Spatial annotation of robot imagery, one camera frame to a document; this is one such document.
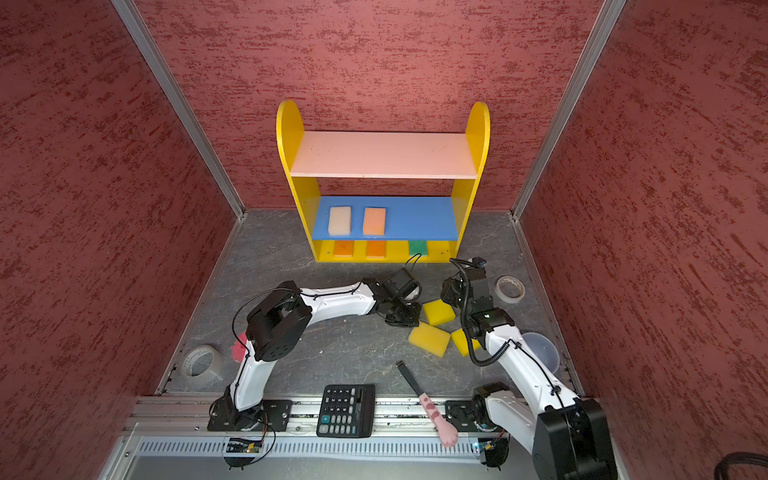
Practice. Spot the pink handled black brush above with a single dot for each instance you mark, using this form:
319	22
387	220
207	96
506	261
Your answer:
447	433

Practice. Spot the peach orange sponge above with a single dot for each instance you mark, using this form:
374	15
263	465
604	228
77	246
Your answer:
374	223

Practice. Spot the grey tape roll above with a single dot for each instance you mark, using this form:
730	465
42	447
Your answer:
202	365

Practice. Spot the green scrub sponge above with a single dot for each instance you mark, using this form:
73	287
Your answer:
418	248

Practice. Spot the pale pink sponge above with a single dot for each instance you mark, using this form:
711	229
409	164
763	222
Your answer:
339	222

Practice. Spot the pink round smiley sponge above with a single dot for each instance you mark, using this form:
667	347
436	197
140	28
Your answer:
239	348

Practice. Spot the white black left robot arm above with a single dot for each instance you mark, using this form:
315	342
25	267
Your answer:
277	323

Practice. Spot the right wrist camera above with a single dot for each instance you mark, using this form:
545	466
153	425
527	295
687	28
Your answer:
477	263

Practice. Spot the perforated cable duct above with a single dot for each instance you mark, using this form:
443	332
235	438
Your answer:
371	449

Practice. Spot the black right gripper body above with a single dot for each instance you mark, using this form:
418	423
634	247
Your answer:
453	295

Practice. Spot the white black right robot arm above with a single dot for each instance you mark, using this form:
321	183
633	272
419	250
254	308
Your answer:
567	437

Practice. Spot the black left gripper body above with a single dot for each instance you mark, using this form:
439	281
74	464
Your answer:
403	314

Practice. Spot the yellow shelf unit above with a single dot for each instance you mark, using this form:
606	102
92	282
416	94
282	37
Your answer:
310	156

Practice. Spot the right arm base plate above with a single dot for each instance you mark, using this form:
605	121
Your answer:
462	416

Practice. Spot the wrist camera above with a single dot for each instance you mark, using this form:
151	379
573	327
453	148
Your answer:
403	285
477	263

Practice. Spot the white tape roll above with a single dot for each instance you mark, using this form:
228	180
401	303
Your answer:
510	289

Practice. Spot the black calculator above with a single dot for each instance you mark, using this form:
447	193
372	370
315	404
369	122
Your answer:
347	411

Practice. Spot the black cable corner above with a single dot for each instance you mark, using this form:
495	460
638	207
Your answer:
722	469

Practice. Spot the grey blue mug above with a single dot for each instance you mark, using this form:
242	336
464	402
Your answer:
544	349

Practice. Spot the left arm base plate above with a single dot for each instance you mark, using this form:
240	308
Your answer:
269	414

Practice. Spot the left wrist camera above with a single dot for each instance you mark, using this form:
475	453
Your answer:
403	285

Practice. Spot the yellow orange scrub sponge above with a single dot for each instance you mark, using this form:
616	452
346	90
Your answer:
343	249

